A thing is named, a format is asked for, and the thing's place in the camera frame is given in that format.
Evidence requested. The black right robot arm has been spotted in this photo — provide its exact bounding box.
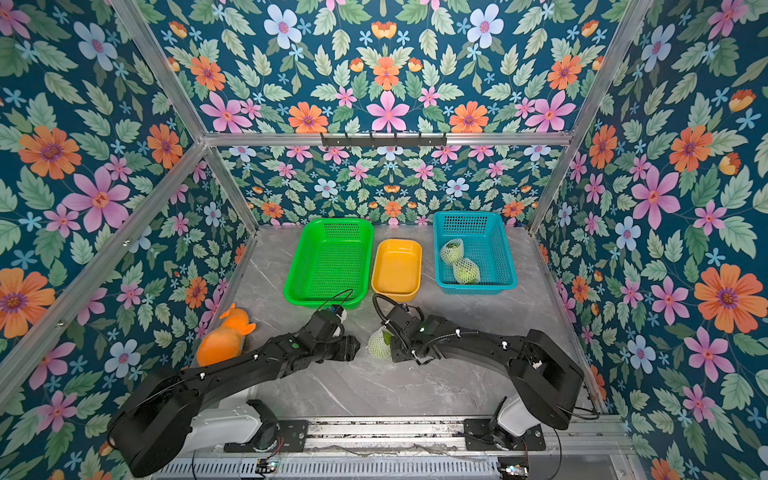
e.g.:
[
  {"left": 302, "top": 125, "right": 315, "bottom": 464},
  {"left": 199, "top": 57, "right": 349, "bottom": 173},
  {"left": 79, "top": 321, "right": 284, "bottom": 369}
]
[{"left": 373, "top": 294, "right": 584, "bottom": 444}]

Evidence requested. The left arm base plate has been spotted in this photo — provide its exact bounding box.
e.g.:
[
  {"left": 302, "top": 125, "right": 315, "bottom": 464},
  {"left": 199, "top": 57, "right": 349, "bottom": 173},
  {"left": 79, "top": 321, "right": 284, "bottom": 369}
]
[{"left": 242, "top": 420, "right": 309, "bottom": 453}]

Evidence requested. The black wall hook rail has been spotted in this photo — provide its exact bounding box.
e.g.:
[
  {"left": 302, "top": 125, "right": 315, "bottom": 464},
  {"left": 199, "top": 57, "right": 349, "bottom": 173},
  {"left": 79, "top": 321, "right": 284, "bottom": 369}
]
[{"left": 320, "top": 133, "right": 448, "bottom": 148}]

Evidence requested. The green plastic basket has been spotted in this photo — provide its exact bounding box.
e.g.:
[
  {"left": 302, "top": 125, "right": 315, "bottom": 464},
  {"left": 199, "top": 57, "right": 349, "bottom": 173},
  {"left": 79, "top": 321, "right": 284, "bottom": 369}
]
[{"left": 284, "top": 218, "right": 374, "bottom": 310}]

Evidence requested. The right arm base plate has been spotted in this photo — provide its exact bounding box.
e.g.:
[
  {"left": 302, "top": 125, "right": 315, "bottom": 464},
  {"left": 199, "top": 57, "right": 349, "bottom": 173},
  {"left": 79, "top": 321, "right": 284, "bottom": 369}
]
[{"left": 460, "top": 417, "right": 546, "bottom": 453}]

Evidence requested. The aluminium front rail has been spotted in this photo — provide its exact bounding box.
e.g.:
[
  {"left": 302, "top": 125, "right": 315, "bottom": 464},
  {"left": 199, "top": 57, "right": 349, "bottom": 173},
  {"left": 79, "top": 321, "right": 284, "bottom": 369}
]
[{"left": 153, "top": 415, "right": 649, "bottom": 479}]

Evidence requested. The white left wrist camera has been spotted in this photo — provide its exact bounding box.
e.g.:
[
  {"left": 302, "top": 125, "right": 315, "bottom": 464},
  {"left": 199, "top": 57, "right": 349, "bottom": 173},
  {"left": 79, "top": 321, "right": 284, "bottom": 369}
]
[{"left": 329, "top": 304, "right": 347, "bottom": 327}]

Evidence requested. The yellow plastic tub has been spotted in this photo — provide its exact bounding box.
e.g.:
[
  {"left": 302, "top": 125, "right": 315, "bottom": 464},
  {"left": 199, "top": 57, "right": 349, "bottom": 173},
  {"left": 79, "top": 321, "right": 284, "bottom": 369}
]
[{"left": 371, "top": 239, "right": 423, "bottom": 303}]

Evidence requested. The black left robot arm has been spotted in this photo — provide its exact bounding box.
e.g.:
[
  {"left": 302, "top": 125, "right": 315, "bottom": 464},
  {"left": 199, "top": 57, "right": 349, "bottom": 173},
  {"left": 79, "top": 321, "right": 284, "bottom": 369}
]
[{"left": 107, "top": 310, "right": 360, "bottom": 477}]

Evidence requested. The orange plush toy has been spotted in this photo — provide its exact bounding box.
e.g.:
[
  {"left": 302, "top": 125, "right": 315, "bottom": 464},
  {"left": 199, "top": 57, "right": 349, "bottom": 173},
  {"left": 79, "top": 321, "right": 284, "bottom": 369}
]
[{"left": 196, "top": 303, "right": 256, "bottom": 367}]

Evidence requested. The teal plastic basket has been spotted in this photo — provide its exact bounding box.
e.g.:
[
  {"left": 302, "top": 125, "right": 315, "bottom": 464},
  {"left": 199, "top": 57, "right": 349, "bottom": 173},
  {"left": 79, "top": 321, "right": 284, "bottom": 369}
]
[{"left": 433, "top": 211, "right": 518, "bottom": 295}]

